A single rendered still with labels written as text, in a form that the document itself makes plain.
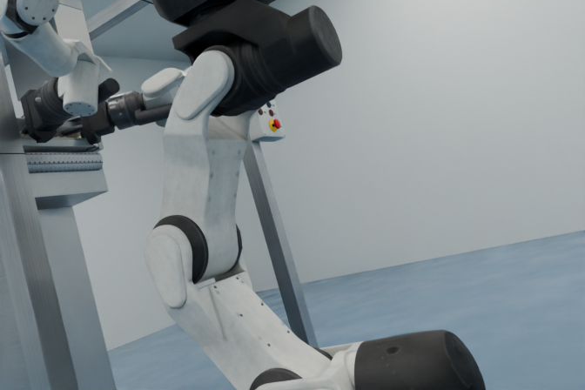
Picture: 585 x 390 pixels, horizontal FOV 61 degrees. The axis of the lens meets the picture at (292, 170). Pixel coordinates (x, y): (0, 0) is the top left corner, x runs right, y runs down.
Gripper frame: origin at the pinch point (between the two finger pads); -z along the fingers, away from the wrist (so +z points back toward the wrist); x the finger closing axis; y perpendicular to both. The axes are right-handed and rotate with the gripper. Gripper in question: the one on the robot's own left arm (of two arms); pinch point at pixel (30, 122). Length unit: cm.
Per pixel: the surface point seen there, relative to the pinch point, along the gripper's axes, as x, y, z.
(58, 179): 13.7, 5.4, -3.4
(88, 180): 14.3, 13.9, -4.6
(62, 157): 8.7, 6.3, -1.0
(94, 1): -192, 199, -217
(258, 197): 26, 82, -8
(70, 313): 45.8, 6.2, -13.9
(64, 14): -31.2, 16.7, -0.6
